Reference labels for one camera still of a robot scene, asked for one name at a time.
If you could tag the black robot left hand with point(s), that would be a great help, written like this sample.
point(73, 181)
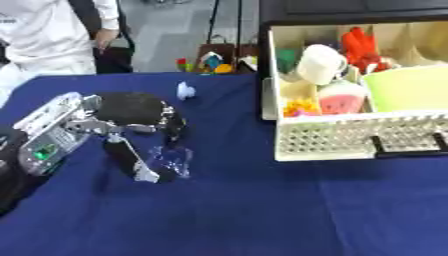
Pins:
point(131, 108)

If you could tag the black shoulder bag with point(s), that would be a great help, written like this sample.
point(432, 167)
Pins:
point(114, 58)

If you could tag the pale drawer with compartments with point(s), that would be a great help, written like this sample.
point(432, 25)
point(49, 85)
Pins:
point(326, 140)

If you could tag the small white crumpled item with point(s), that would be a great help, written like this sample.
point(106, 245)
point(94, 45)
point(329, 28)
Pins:
point(185, 90)

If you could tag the red and green block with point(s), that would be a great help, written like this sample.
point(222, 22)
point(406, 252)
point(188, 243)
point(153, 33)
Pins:
point(183, 65)

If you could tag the clear crumpled plastic item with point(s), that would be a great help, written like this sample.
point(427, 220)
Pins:
point(175, 161)

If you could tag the person's hand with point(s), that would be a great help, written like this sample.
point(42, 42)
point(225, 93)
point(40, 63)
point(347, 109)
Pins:
point(106, 38)

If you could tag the white and blue toy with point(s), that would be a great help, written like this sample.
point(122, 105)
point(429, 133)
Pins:
point(211, 60)

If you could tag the brown bag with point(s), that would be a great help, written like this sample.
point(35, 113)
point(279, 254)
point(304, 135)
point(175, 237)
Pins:
point(224, 50)

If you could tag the person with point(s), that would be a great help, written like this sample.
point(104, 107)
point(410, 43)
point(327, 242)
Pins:
point(46, 33)

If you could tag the black tripod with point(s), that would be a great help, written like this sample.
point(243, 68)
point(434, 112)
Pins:
point(224, 20)

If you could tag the green toy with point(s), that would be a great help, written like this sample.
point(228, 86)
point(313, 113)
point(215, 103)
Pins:
point(286, 60)

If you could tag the yellow orange flower toy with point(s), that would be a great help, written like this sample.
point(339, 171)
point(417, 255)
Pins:
point(300, 108)

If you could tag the white mug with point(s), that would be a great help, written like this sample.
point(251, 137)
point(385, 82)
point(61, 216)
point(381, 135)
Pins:
point(319, 65)

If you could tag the watermelon slice soft toy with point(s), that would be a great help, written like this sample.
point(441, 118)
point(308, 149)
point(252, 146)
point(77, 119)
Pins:
point(343, 99)

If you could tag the red toy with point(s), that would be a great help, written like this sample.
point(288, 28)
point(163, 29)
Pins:
point(361, 50)

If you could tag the light green box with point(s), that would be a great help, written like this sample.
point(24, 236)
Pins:
point(408, 88)

